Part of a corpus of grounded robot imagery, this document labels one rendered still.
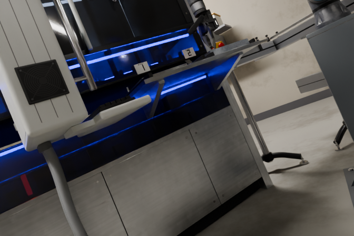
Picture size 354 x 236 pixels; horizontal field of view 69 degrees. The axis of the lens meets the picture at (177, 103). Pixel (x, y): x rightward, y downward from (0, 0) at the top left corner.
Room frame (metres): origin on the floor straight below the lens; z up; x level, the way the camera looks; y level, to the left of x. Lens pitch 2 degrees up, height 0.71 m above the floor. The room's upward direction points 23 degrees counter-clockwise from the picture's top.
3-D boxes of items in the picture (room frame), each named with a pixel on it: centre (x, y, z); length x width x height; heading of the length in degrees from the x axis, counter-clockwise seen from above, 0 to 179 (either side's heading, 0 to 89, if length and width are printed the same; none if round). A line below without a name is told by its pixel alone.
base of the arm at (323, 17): (1.20, -0.82, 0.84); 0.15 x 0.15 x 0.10
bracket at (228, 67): (1.52, -0.35, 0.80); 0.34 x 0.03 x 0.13; 26
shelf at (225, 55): (1.42, -0.12, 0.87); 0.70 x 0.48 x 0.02; 116
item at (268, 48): (2.03, -0.61, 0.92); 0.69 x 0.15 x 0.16; 116
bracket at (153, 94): (1.30, 0.10, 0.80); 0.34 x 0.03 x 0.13; 26
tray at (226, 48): (1.46, -0.29, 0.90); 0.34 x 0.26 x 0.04; 26
